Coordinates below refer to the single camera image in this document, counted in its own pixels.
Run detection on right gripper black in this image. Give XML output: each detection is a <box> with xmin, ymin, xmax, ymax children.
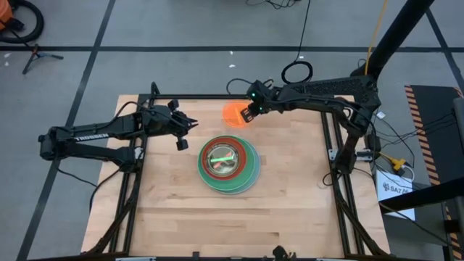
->
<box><xmin>241</xmin><ymin>80</ymin><xmax>276</xmax><ymax>123</ymax></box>

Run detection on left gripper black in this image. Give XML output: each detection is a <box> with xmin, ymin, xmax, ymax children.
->
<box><xmin>144</xmin><ymin>99</ymin><xmax>199</xmax><ymax>152</ymax></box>

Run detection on small orange translucent plate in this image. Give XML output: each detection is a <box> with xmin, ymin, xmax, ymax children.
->
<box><xmin>221</xmin><ymin>101</ymin><xmax>253</xmax><ymax>128</ymax></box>

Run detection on large red plastic plate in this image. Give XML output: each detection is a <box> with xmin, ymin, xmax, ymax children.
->
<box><xmin>202</xmin><ymin>137</ymin><xmax>248</xmax><ymax>181</ymax></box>

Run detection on large green plastic plate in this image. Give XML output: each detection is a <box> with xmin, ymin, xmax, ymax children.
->
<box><xmin>197</xmin><ymin>135</ymin><xmax>257</xmax><ymax>193</ymax></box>

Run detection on stack of coloured plates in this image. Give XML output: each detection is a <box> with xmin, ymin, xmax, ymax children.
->
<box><xmin>198</xmin><ymin>136</ymin><xmax>261</xmax><ymax>196</ymax></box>

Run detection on yellow power plug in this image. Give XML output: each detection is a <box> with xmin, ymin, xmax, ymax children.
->
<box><xmin>379</xmin><ymin>151</ymin><xmax>407</xmax><ymax>172</ymax></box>

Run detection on small black floor tripod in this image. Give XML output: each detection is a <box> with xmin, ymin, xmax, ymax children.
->
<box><xmin>22</xmin><ymin>43</ymin><xmax>65</xmax><ymax>75</ymax></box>

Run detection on white box with logo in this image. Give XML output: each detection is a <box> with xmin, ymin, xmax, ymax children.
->
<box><xmin>376</xmin><ymin>169</ymin><xmax>416</xmax><ymax>221</ymax></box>

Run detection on black mat striped edge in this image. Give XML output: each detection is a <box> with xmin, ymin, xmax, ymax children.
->
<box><xmin>404</xmin><ymin>85</ymin><xmax>464</xmax><ymax>261</ymax></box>

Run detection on black horizontal beam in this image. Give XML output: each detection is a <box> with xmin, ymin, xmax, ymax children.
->
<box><xmin>378</xmin><ymin>176</ymin><xmax>464</xmax><ymax>215</ymax></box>

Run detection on orange shop vacuum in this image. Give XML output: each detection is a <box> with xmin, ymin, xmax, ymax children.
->
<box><xmin>0</xmin><ymin>0</ymin><xmax>14</xmax><ymax>30</ymax></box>

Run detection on black aluminium table frame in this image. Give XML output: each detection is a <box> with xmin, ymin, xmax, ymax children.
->
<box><xmin>85</xmin><ymin>81</ymin><xmax>391</xmax><ymax>261</ymax></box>

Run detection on coiled black floor cable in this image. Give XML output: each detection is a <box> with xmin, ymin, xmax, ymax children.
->
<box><xmin>281</xmin><ymin>0</ymin><xmax>313</xmax><ymax>85</ymax></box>

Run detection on silver frame bracket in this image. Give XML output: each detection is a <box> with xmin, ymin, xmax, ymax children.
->
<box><xmin>328</xmin><ymin>148</ymin><xmax>374</xmax><ymax>162</ymax></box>

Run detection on tangled black floor cables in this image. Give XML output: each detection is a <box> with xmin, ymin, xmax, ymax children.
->
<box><xmin>246</xmin><ymin>0</ymin><xmax>302</xmax><ymax>10</ymax></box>

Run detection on black table-level camera mount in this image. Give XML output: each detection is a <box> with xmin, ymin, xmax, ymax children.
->
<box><xmin>271</xmin><ymin>245</ymin><xmax>291</xmax><ymax>261</ymax></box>

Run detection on yellow hanging cable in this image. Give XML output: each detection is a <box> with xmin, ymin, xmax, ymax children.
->
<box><xmin>364</xmin><ymin>0</ymin><xmax>389</xmax><ymax>75</ymax></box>

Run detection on black camera post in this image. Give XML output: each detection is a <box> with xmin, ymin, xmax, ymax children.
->
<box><xmin>350</xmin><ymin>0</ymin><xmax>436</xmax><ymax>79</ymax></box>

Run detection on black vacuum hose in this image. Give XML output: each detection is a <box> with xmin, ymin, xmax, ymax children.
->
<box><xmin>0</xmin><ymin>0</ymin><xmax>45</xmax><ymax>44</ymax></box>

